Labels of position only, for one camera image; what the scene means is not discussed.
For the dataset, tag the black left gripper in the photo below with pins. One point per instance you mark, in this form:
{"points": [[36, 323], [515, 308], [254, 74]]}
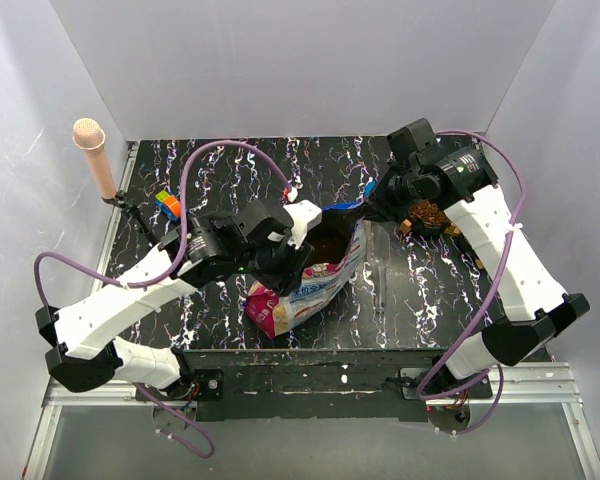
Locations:
{"points": [[290, 275]]}

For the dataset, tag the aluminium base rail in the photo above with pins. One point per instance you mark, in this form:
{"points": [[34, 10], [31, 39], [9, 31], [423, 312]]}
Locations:
{"points": [[537, 429]]}

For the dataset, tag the pink pet food bag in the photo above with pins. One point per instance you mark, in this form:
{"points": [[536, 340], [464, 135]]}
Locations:
{"points": [[338, 238]]}

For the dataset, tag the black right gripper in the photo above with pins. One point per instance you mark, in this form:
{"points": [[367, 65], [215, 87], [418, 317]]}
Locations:
{"points": [[376, 201]]}

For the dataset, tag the black bowl with logo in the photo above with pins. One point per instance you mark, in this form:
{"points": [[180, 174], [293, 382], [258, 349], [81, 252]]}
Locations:
{"points": [[427, 219]]}

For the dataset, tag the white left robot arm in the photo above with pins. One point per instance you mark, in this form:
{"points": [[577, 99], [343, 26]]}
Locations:
{"points": [[86, 349]]}

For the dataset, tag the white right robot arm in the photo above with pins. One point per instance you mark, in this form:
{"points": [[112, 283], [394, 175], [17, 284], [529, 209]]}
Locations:
{"points": [[525, 306]]}

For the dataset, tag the pink microphone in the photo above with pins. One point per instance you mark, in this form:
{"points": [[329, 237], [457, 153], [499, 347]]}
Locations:
{"points": [[90, 138]]}

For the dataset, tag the colourful cube toy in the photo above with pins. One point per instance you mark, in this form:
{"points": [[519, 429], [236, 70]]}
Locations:
{"points": [[169, 205]]}

